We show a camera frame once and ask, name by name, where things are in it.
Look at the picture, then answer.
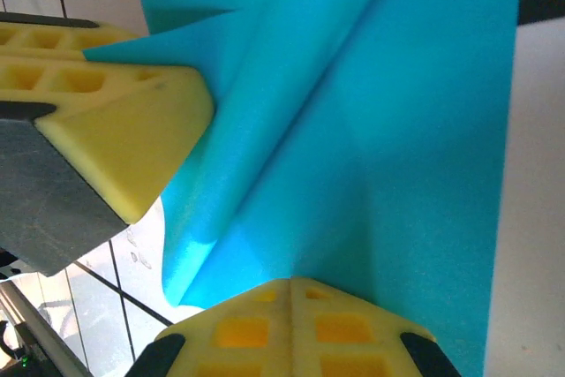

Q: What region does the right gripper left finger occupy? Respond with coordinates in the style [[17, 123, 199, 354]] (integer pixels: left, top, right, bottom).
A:
[[125, 277, 291, 377]]

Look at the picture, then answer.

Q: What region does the blue cloth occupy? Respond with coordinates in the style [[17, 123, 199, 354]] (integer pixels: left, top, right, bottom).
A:
[[82, 0, 524, 377]]

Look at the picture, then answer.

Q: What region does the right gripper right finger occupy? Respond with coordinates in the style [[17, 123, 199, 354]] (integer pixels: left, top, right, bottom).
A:
[[289, 276, 463, 377]]

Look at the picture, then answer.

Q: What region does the aluminium frame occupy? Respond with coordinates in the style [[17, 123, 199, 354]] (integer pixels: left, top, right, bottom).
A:
[[0, 279, 92, 377]]

